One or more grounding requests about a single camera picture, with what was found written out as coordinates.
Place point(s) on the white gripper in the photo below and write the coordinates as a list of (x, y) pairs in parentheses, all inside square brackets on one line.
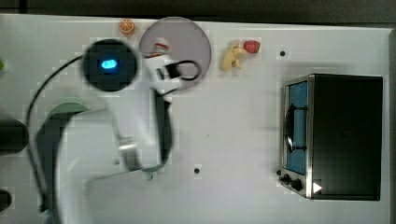
[(159, 76)]

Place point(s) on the red ketchup bottle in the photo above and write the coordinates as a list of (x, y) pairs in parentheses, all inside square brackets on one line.
[(158, 50)]

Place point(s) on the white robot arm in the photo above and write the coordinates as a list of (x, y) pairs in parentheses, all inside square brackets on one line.
[(126, 129)]

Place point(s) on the grey-green oval strainer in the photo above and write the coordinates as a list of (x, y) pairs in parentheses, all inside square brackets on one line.
[(61, 114)]

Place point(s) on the grey round plate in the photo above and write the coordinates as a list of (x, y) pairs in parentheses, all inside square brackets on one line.
[(186, 41)]

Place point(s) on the orange slice toy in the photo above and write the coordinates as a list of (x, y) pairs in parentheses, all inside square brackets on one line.
[(126, 26)]

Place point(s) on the red strawberry toy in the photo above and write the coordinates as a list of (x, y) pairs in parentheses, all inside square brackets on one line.
[(252, 46)]

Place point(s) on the black toaster oven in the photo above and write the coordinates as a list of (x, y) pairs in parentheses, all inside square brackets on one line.
[(332, 131)]

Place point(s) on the black round object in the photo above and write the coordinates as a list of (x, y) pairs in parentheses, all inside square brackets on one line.
[(5, 199)]

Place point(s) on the black cylinder camera mount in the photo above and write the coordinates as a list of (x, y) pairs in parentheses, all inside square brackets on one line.
[(14, 137)]

